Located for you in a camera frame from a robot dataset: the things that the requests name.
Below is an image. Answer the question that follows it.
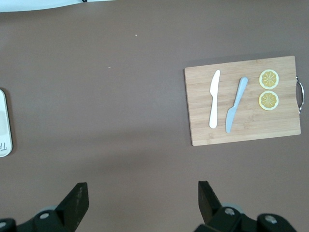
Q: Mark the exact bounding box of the cream bear print tray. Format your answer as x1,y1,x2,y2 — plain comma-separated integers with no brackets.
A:
0,88,13,158

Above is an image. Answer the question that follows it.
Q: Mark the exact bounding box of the grey plastic knife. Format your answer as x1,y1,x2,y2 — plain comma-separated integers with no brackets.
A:
225,76,249,133

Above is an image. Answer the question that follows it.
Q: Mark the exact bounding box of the bamboo cutting board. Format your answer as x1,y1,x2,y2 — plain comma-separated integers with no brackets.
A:
184,56,304,146

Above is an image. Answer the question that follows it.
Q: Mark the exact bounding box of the white plastic knife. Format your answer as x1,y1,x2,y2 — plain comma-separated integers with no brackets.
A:
209,70,221,129

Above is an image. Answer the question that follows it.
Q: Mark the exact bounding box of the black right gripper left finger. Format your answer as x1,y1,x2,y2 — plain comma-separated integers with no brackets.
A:
32,182,89,232

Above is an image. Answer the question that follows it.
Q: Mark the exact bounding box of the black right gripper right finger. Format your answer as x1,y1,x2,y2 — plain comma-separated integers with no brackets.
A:
195,181,260,232

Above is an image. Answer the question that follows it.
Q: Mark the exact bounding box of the yellow lemon slice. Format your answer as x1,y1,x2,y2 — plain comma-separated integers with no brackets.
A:
258,90,279,111
259,69,280,90

